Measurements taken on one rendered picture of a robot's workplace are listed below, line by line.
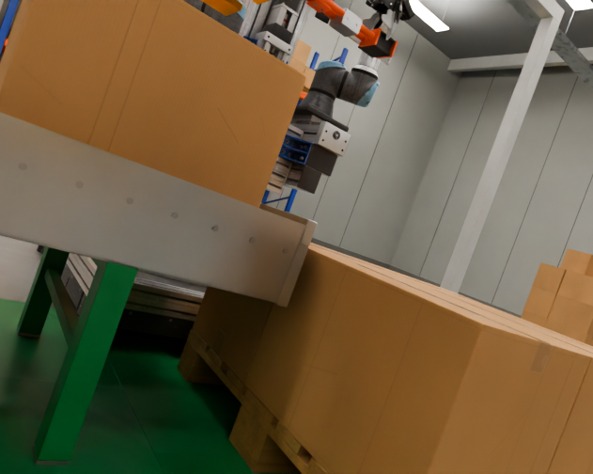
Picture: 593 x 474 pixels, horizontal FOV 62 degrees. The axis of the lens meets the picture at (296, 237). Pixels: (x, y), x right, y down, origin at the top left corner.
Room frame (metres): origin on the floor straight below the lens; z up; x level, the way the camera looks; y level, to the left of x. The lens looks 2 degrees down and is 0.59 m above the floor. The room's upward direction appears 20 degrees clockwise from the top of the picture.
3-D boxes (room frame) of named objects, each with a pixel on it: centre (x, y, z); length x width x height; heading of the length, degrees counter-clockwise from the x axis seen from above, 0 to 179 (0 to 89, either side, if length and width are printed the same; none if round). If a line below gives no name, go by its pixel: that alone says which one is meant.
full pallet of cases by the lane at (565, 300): (7.75, -4.55, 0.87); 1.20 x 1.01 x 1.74; 126
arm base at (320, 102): (2.08, 0.10, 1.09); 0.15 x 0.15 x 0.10
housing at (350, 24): (1.47, 0.08, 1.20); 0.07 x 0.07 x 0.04; 36
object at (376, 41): (1.55, -0.03, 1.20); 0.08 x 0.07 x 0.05; 126
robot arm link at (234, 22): (1.79, 0.51, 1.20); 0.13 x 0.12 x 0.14; 70
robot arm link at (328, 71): (2.08, 0.10, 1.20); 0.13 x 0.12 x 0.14; 88
